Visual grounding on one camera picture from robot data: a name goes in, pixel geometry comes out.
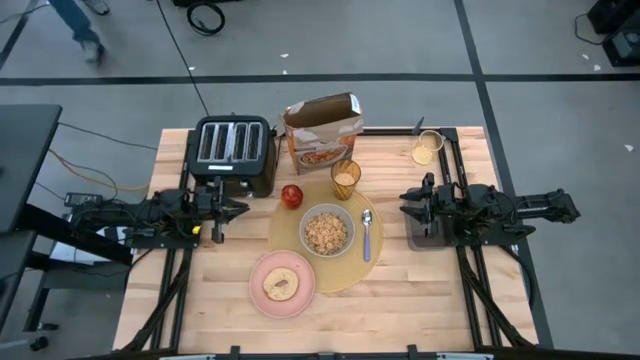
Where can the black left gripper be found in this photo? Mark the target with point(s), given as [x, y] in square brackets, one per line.
[212, 207]

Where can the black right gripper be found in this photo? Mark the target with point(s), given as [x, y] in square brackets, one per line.
[445, 207]

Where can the red apple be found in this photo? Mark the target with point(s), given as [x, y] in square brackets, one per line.
[292, 196]

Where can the grey ceramic bowl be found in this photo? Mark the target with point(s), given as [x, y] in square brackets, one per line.
[301, 231]

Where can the amber drinking glass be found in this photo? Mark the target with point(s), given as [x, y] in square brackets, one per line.
[345, 180]

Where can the toasted bagel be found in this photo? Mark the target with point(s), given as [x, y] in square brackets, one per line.
[270, 287]

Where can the pink plate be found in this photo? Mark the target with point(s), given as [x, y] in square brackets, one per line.
[260, 300]

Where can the pumpkin cereal box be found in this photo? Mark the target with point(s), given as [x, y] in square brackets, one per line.
[322, 140]

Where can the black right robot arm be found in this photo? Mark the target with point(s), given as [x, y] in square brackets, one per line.
[540, 207]

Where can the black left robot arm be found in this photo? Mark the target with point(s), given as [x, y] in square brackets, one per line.
[150, 215]

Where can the grey plastic tray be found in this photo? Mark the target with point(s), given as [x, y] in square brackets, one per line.
[415, 240]

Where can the black four-slot toaster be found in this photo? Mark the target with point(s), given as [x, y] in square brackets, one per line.
[230, 142]

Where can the round woven yellow placemat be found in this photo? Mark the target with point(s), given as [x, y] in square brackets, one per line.
[345, 275]

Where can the black power adapter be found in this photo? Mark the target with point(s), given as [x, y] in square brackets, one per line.
[82, 199]

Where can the black desk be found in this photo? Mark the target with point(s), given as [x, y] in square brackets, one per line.
[25, 160]

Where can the person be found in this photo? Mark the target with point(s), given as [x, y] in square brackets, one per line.
[75, 20]

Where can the black equipment case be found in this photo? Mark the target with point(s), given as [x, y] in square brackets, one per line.
[615, 12]
[625, 47]

